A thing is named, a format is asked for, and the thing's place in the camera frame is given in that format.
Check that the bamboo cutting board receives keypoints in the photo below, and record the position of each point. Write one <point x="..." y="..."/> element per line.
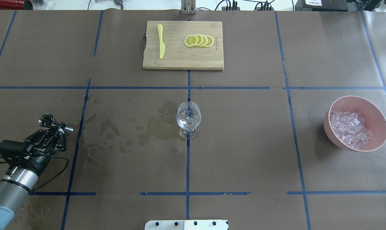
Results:
<point x="178" y="56"/>

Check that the aluminium frame post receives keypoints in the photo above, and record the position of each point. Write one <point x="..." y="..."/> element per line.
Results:
<point x="188" y="7"/>

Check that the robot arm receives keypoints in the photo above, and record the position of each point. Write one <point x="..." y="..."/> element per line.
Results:
<point x="27" y="160"/>

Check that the yellow plastic knife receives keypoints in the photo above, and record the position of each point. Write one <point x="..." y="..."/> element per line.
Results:
<point x="162" y="46"/>

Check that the red cylinder bottle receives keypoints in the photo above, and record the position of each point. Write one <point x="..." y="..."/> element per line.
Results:
<point x="16" y="5"/>

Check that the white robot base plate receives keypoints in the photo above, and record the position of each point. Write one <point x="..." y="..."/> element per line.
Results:
<point x="201" y="224"/>

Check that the pink bowl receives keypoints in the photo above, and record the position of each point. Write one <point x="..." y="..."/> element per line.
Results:
<point x="375" y="122"/>

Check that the steel cocktail jigger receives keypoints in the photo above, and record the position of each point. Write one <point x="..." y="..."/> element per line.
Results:
<point x="48" y="117"/>

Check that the clear wine glass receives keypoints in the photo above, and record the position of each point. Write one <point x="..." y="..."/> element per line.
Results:
<point x="188" y="118"/>

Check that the pile of clear ice cubes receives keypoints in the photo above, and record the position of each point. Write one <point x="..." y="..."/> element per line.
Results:
<point x="350" y="128"/>

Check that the back lemon slice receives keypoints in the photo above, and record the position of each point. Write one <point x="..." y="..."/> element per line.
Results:
<point x="210" y="41"/>

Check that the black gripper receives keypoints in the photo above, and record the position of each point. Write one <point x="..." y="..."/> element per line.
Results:
<point x="39" y="160"/>

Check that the black box with label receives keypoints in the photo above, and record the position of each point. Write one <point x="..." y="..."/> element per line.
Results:
<point x="321" y="5"/>

